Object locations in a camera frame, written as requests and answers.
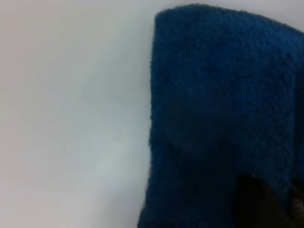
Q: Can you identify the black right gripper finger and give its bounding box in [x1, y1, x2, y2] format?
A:
[234, 174, 289, 228]

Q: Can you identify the blue cloth with black trim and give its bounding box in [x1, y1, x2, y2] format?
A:
[137, 3, 304, 228]

